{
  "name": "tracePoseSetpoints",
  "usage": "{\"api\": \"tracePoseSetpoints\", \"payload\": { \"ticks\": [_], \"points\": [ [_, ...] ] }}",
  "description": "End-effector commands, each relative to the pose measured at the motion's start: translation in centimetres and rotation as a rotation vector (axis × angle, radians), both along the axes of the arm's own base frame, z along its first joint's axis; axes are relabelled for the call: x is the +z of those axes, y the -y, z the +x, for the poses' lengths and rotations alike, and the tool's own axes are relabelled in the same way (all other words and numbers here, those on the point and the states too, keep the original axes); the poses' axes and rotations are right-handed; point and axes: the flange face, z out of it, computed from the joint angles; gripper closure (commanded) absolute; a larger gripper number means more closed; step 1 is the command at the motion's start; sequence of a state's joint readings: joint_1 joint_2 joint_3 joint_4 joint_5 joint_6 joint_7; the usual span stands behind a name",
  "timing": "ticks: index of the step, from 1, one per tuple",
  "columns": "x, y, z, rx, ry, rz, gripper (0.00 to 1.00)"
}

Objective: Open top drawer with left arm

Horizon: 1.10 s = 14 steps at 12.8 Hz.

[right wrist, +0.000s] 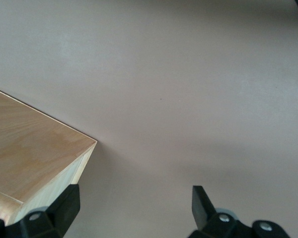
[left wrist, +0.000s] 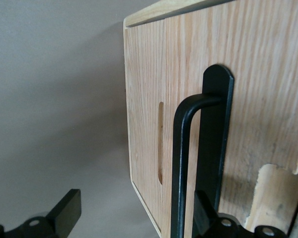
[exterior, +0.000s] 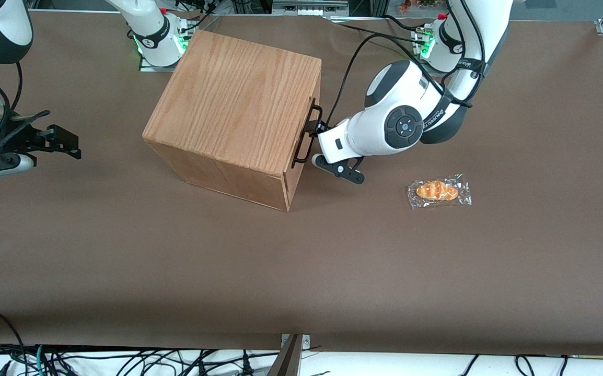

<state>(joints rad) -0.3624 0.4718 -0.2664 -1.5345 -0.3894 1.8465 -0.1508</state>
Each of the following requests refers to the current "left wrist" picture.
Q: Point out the wooden drawer with slot cutout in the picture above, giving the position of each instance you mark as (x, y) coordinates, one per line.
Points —
(144, 99)

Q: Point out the light wooden drawer cabinet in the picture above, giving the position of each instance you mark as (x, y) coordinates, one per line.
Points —
(149, 15)

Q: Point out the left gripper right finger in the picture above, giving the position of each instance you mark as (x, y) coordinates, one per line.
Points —
(203, 218)

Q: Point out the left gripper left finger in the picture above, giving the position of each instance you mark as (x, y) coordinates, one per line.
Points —
(64, 213)

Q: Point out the brown table cover sheet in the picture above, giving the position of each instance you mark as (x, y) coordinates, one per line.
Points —
(52, 99)

